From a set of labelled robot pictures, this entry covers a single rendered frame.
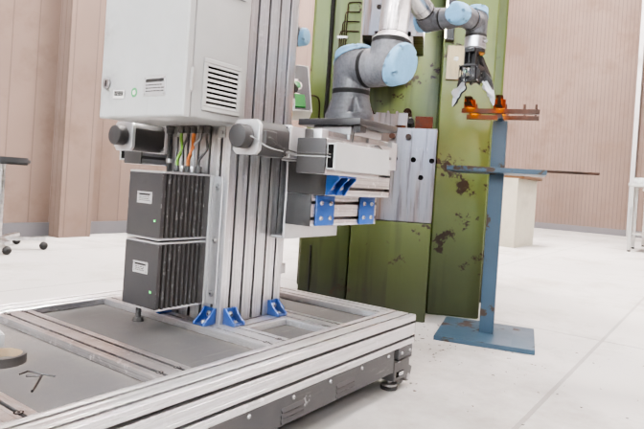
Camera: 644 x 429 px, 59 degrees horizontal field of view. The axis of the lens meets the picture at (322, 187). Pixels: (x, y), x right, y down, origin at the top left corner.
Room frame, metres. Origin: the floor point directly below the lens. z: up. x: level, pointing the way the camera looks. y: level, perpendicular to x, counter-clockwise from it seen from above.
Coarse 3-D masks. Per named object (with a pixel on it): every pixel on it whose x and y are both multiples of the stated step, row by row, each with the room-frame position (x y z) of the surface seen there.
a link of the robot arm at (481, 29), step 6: (474, 6) 1.99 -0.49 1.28; (480, 6) 1.99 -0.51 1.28; (486, 6) 2.00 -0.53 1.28; (480, 12) 1.98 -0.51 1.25; (486, 12) 1.99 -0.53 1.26; (480, 18) 1.97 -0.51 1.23; (486, 18) 2.00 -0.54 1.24; (480, 24) 1.98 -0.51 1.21; (486, 24) 2.00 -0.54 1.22; (474, 30) 1.99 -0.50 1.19; (480, 30) 1.99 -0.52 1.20; (486, 30) 2.00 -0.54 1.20; (486, 36) 2.01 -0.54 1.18
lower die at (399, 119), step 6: (378, 114) 2.78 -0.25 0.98; (384, 114) 2.78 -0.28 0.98; (390, 114) 2.77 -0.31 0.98; (396, 114) 2.77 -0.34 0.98; (402, 114) 2.76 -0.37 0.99; (378, 120) 2.78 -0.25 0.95; (384, 120) 2.78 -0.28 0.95; (390, 120) 2.77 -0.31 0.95; (396, 120) 2.77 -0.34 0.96; (402, 120) 2.76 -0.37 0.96; (408, 126) 3.02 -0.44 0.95
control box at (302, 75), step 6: (300, 66) 2.80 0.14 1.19; (306, 66) 2.81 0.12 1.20; (300, 72) 2.78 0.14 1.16; (306, 72) 2.79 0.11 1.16; (294, 78) 2.76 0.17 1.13; (300, 78) 2.77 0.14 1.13; (306, 78) 2.78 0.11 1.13; (306, 84) 2.75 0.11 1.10; (300, 90) 2.73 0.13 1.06; (306, 90) 2.74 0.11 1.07; (306, 96) 2.72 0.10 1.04; (306, 102) 2.70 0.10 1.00; (300, 108) 2.67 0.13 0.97; (306, 108) 2.68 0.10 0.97; (294, 114) 2.69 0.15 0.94; (300, 114) 2.69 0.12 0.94; (306, 114) 2.70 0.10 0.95
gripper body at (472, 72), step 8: (472, 48) 1.98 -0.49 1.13; (480, 48) 1.99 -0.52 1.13; (464, 56) 1.99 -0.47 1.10; (472, 56) 2.00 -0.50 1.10; (464, 64) 1.99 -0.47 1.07; (472, 64) 1.97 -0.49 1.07; (464, 72) 2.00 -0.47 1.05; (472, 72) 1.98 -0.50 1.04; (480, 72) 2.00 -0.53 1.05; (464, 80) 2.01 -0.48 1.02; (472, 80) 2.02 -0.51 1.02; (480, 80) 1.99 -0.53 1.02
